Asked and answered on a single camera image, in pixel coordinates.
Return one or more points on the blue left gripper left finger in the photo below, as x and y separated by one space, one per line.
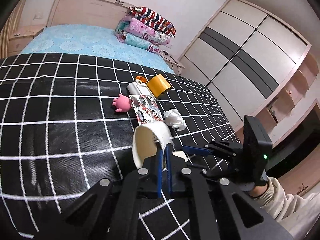
159 162

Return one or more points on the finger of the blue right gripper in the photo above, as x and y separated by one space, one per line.
191 150

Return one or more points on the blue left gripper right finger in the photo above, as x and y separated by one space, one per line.
168 154

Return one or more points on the white paper tube roll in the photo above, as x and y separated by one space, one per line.
145 138

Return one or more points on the white tissue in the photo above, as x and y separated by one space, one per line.
174 119

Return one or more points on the printed blister pack sheet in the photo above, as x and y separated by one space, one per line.
146 109

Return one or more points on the yellow tape roll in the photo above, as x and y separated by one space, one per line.
158 85

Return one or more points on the white plastic case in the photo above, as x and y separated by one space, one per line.
138 88

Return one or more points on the white sleeve right forearm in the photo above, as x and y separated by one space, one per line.
293 212

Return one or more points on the person right hand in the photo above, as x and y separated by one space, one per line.
260 192

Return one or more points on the pink pig toy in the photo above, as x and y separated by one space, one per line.
122 103

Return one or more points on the pink corner shelf unit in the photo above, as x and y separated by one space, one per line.
293 102

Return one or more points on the orange bottle cap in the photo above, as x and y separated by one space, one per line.
141 79

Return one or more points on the black white grid mat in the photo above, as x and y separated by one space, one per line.
60 136

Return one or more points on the white grey sliding wardrobe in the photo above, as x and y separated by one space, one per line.
244 55

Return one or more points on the pink floral folded quilt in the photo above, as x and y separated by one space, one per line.
132 32

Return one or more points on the striped red blue blanket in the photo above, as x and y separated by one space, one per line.
153 20

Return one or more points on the wooden bed headboard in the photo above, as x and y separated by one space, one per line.
101 13

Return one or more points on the wooden nightstand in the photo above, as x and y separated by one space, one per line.
13 43

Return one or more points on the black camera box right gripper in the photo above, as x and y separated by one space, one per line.
256 148

